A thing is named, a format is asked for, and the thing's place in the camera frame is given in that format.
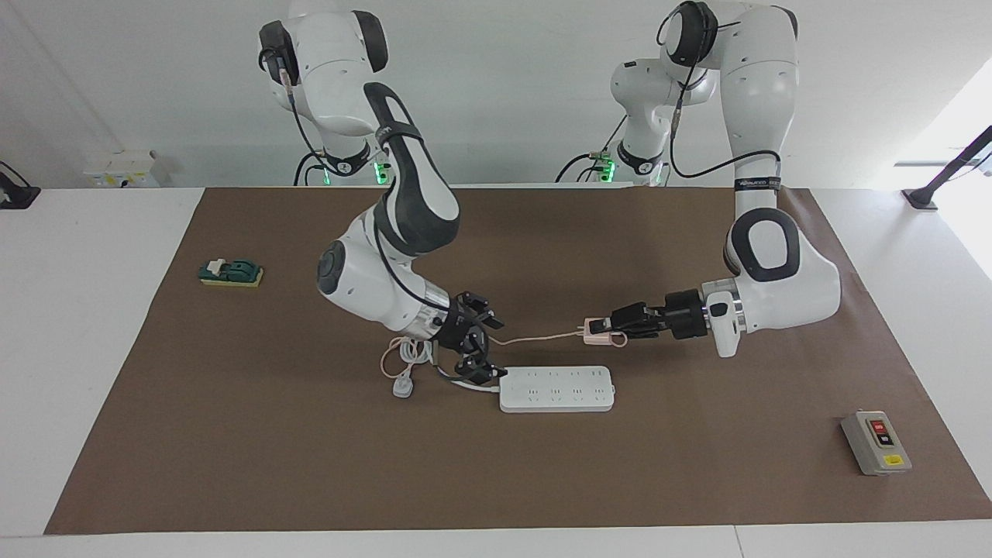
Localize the pink charger adapter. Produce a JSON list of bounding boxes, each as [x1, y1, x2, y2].
[[581, 316, 629, 346]]

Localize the grey push button box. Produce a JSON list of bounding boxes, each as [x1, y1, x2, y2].
[[840, 410, 913, 477]]

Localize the brown paper mat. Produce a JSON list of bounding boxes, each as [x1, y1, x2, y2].
[[44, 186, 992, 536]]

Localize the black base cable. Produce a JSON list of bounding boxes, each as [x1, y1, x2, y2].
[[294, 151, 330, 187], [555, 116, 630, 184]]

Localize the pink charging cable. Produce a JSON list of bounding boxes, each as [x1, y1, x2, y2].
[[380, 329, 590, 381]]

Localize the white power cord with plug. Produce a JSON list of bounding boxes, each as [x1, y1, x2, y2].
[[391, 339, 502, 400]]

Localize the white box yellow labels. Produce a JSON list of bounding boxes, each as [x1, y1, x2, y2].
[[84, 150, 160, 188]]

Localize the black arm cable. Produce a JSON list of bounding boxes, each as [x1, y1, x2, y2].
[[657, 8, 782, 187], [260, 46, 439, 312]]

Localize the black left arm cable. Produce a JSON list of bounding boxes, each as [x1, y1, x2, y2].
[[657, 8, 782, 187]]

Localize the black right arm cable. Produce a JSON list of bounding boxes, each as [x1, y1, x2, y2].
[[260, 46, 439, 312]]

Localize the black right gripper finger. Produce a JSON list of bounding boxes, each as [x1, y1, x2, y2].
[[457, 355, 508, 386], [469, 298, 505, 330]]

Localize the black clamp mount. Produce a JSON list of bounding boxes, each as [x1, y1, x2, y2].
[[0, 160, 41, 210]]

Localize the white power strip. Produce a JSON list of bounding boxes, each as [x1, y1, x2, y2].
[[498, 366, 616, 414]]

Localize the green knife switch yellow base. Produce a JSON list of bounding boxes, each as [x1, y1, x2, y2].
[[198, 258, 265, 288]]

